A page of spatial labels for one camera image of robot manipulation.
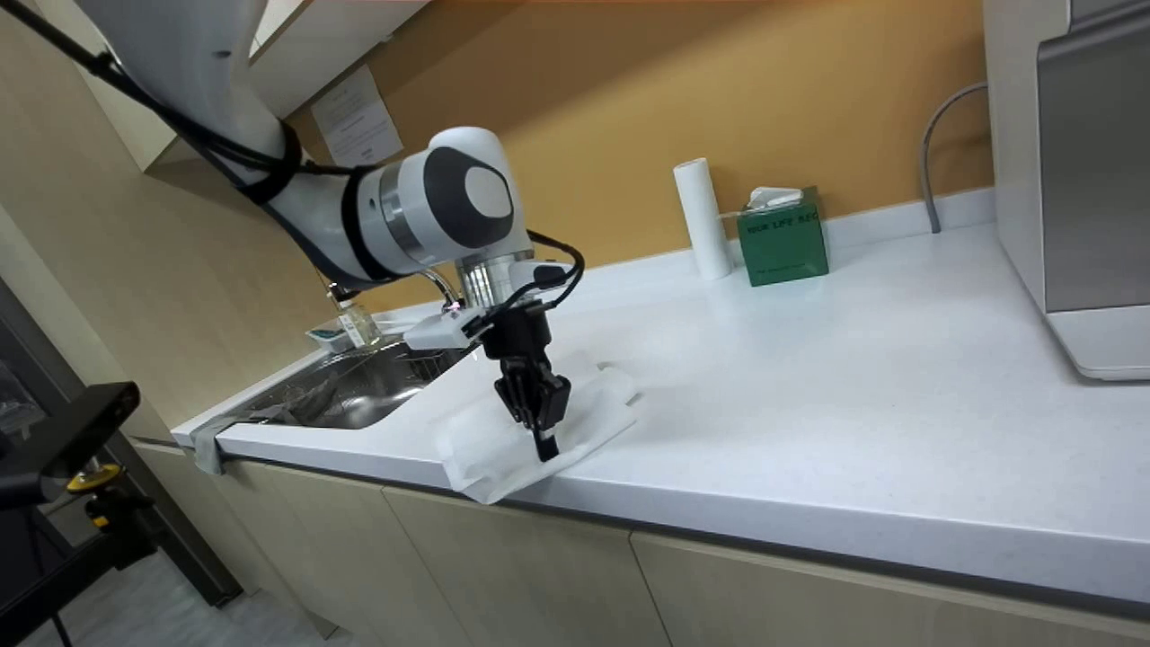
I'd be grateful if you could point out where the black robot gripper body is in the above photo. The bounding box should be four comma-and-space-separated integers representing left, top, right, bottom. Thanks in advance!
478, 302, 557, 376

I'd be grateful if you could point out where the white cloth towel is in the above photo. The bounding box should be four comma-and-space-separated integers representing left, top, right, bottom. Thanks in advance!
429, 347, 646, 506

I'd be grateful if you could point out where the white paper towel roll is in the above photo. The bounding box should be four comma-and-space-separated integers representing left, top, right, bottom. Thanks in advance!
670, 153, 737, 285

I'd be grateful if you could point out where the clear soap bottle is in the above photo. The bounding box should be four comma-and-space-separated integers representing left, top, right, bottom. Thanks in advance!
336, 300, 386, 352

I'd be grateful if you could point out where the stainless steel sink basin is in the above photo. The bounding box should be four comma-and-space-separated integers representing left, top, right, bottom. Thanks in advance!
221, 338, 467, 433

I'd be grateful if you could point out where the beige lower cabinet door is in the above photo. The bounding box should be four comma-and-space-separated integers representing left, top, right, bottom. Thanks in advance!
221, 460, 473, 647
380, 480, 677, 647
627, 531, 1150, 647

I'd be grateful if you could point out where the green tissue box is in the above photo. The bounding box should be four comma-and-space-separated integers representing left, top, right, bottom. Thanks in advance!
733, 183, 833, 290

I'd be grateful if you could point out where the yellow clamp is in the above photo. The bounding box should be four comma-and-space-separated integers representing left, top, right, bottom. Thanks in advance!
65, 460, 125, 531

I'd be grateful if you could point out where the black metal stand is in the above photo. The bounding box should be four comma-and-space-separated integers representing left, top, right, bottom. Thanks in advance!
0, 376, 166, 647

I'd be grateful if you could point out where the white and silver appliance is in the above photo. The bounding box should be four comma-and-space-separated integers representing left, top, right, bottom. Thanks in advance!
983, 0, 1150, 389

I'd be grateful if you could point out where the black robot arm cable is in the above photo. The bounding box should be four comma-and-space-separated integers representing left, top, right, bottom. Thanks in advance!
0, 0, 590, 340

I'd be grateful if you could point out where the beige upper wall cabinet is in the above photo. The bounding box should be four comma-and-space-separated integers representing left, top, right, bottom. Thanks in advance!
33, 0, 434, 173

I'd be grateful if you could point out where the grey flexible hose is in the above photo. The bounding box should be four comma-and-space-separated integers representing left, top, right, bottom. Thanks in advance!
918, 78, 990, 238

